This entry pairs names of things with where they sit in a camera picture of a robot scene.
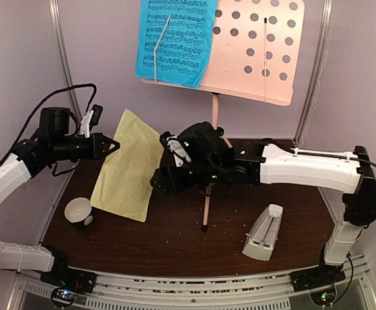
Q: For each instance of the white bowl dark outside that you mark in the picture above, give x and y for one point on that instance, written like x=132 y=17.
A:
x=79 y=212

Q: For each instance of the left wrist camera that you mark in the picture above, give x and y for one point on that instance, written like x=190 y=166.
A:
x=90 y=120

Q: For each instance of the blue sheet music paper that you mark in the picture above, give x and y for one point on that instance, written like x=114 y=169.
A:
x=175 y=40

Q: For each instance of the right frame post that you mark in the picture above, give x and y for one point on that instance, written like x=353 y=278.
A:
x=320 y=57

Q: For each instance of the pink music stand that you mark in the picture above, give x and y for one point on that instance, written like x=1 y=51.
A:
x=254 y=52

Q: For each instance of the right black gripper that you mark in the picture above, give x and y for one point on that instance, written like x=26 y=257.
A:
x=161 y=174

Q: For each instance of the aluminium front rail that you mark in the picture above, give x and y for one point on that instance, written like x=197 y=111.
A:
x=272 y=290

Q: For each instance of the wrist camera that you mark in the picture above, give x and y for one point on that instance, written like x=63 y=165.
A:
x=175 y=148
x=90 y=120

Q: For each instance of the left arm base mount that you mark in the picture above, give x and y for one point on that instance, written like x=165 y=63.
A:
x=68 y=285

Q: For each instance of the left frame post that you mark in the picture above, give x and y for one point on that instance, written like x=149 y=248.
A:
x=55 y=15

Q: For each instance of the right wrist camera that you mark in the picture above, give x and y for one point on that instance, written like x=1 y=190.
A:
x=175 y=148

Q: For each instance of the grey metronome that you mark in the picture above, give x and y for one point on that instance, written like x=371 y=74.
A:
x=262 y=237

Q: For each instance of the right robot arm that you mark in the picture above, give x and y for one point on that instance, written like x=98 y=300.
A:
x=203 y=156

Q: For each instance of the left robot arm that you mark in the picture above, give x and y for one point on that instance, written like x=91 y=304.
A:
x=59 y=137

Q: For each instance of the yellow paper sheet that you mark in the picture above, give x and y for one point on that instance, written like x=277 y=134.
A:
x=123 y=184

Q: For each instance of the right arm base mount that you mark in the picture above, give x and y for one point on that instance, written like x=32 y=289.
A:
x=320 y=282

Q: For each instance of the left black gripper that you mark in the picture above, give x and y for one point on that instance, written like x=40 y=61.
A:
x=97 y=152

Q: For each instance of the frame post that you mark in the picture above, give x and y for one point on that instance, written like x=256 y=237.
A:
x=55 y=15
x=320 y=57

